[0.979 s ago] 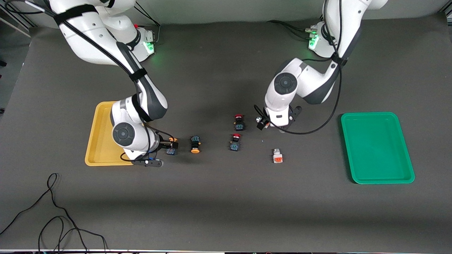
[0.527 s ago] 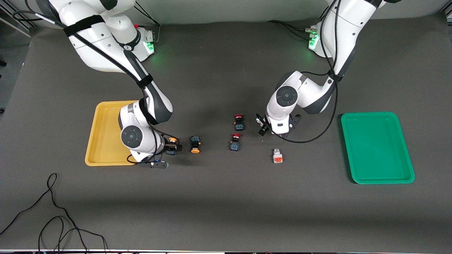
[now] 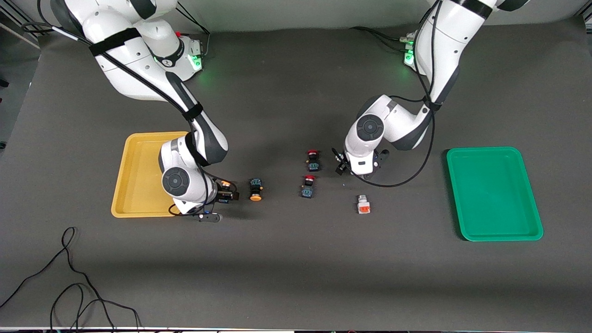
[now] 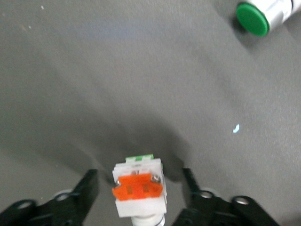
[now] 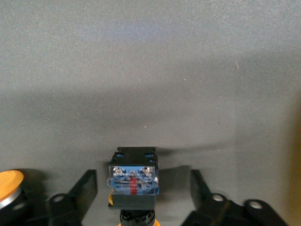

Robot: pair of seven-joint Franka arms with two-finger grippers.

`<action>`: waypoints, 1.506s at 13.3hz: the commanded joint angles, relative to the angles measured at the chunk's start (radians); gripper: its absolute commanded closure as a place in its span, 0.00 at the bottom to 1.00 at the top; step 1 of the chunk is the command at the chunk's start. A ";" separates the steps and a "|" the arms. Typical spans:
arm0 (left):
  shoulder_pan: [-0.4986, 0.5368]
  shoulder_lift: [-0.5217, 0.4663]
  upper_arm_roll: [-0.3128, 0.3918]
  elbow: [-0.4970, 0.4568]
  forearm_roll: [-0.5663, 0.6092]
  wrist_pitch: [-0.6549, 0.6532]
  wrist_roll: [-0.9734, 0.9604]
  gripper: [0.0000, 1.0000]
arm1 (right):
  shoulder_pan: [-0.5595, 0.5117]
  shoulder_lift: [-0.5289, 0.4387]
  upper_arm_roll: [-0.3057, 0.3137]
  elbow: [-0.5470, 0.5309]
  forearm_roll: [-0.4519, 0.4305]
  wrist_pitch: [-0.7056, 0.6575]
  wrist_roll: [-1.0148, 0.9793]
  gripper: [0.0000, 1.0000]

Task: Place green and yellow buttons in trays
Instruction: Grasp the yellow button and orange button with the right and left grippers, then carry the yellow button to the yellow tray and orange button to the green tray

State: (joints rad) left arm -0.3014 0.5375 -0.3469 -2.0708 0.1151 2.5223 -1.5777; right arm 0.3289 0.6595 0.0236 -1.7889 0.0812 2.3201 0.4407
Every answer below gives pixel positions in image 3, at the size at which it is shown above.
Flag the green plastic tray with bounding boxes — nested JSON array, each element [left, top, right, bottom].
[[446, 147, 544, 242]]

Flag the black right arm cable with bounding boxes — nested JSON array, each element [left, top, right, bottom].
[[21, 21, 239, 218]]

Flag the thin black loose cable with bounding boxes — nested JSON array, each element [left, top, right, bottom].
[[0, 227, 116, 332], [50, 282, 142, 332]]

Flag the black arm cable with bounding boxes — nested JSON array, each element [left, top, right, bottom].
[[21, 21, 239, 218], [331, 0, 458, 188]]

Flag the black left arm base cables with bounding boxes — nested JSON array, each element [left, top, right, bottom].
[[349, 25, 419, 52]]

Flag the black right arm base cables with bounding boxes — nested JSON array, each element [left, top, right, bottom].
[[177, 4, 211, 60]]

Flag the black arm base cables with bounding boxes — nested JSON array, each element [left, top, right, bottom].
[[177, 4, 211, 60], [349, 25, 419, 52]]

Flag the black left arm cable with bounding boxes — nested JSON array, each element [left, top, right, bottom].
[[331, 0, 458, 188]]

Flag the aluminium frame rail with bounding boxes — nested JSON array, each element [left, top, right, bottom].
[[0, 7, 42, 49]]

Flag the dark grey table mat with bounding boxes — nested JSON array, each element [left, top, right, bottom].
[[0, 18, 592, 332]]

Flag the yellow plastic tray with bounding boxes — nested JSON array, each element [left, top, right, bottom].
[[111, 131, 193, 218]]

